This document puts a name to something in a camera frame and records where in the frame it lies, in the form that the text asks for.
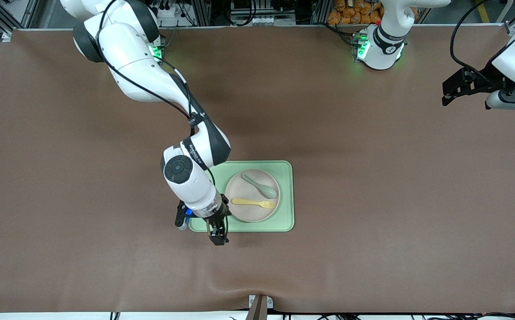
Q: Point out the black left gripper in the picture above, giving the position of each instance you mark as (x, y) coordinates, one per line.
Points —
(481, 76)

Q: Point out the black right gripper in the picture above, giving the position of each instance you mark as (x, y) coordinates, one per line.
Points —
(218, 220)

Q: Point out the round beige speckled plate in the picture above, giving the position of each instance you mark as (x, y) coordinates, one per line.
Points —
(251, 215)

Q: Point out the yellow plastic fork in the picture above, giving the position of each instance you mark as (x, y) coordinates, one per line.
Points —
(251, 202)

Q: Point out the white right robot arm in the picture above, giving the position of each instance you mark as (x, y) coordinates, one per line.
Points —
(137, 66)

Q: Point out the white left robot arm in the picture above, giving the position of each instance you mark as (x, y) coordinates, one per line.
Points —
(384, 49)

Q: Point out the pale teal plastic spoon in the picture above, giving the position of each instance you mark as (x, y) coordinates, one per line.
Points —
(268, 191)

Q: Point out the light green plastic tray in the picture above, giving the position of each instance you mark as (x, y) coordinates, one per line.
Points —
(286, 195)

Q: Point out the brown table mat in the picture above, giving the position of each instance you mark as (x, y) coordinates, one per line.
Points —
(106, 244)

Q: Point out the orange snack bag pile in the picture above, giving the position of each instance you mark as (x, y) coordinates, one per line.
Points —
(346, 13)

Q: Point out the white power strip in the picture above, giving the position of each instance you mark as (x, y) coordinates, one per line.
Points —
(262, 20)
(166, 15)

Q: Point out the metal clamp bracket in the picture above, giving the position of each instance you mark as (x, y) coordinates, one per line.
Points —
(260, 304)

